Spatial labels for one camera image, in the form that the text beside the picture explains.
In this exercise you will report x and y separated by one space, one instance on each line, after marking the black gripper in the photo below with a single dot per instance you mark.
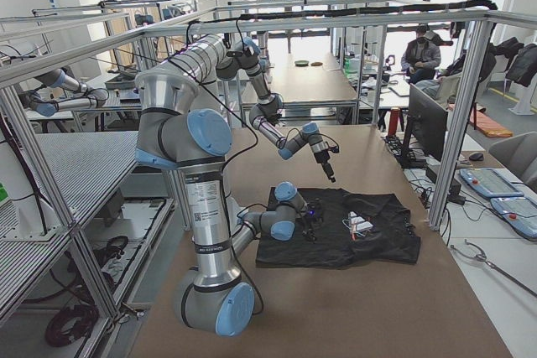
324 161
312 219

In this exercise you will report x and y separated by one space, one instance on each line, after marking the black t-shirt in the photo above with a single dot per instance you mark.
392 237

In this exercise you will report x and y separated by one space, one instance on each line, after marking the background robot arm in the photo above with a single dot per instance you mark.
77 94

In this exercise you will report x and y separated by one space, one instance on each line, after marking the red bottle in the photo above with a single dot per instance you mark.
393 121

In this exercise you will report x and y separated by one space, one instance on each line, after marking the black computer monitor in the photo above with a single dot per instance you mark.
426 122

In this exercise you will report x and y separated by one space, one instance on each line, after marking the seated person with mask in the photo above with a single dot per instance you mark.
421 57

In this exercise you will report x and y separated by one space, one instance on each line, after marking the computer mouse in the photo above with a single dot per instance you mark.
476 157

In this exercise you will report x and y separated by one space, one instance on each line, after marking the blue teach pendant far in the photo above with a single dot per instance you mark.
488 183

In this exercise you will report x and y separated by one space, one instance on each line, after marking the blue teach pendant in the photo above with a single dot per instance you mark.
488 183
519 212

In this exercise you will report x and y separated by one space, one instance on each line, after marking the metal reacher grabber tool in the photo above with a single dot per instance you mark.
481 256

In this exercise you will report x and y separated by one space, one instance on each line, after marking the blue teach pendant near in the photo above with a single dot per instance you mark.
519 212

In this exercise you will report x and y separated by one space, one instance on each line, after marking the aluminium cage frame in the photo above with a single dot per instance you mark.
54 228

